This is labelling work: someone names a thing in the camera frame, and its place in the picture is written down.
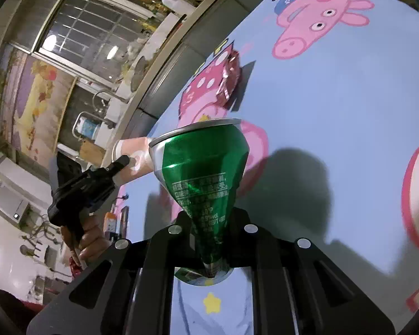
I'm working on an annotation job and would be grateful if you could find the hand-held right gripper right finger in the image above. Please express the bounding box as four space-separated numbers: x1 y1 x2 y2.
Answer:
227 207 396 335

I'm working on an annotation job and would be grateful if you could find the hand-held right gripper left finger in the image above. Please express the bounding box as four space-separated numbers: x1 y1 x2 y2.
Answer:
27 214 196 335

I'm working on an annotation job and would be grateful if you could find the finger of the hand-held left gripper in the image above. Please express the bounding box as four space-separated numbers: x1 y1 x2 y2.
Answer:
106 155 131 179

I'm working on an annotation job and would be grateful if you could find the small pink bottle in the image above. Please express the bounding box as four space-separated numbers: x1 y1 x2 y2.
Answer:
112 137 154 184

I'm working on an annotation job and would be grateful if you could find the crushed green can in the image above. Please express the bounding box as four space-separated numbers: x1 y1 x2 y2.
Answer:
148 119 250 280

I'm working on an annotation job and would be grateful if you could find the person's left hand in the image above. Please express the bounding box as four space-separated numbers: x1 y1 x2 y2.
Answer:
60 213 111 269

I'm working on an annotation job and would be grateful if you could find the wooden cutting board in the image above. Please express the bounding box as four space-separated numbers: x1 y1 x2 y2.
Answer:
78 140 107 168

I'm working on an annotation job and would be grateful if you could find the black smartphone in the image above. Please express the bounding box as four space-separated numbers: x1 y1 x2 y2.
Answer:
120 206 130 240

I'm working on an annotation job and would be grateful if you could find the orange packet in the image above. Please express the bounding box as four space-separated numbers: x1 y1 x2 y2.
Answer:
105 211 118 238

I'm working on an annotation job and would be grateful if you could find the blue white container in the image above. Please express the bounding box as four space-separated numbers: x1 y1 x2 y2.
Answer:
73 112 100 143

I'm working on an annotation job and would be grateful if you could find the white appliance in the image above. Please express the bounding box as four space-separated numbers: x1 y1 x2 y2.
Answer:
0 181 32 231

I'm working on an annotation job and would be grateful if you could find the metal faucet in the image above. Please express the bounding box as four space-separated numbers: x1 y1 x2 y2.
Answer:
92 89 112 112

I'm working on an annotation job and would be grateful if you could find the grey plate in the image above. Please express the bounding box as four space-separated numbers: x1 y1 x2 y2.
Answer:
130 56 151 90

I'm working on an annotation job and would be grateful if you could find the red foil wrapper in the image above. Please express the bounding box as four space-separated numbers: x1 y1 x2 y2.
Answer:
215 49 243 107

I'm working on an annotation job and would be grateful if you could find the barred window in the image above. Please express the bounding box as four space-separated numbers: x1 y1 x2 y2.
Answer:
35 0 156 84

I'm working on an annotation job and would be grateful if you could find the blue cartoon printed blanket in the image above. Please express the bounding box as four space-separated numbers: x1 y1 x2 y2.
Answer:
115 0 419 335

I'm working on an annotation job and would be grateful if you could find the white plastic jug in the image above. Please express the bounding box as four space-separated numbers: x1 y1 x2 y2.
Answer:
162 0 196 16

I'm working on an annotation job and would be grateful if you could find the wall poster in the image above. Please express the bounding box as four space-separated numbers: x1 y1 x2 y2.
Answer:
5 47 77 163

